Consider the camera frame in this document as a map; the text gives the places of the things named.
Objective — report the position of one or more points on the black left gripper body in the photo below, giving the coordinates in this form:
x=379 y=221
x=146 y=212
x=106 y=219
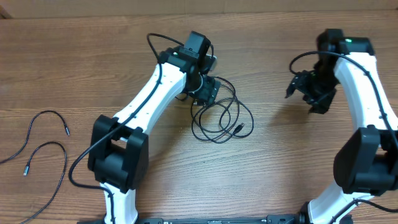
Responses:
x=207 y=91

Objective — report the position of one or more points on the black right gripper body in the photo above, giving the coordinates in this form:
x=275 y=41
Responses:
x=319 y=88

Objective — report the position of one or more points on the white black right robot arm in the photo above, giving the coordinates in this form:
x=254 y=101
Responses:
x=366 y=166

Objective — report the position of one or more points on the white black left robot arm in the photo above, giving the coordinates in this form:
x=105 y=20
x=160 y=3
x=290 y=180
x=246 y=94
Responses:
x=119 y=147

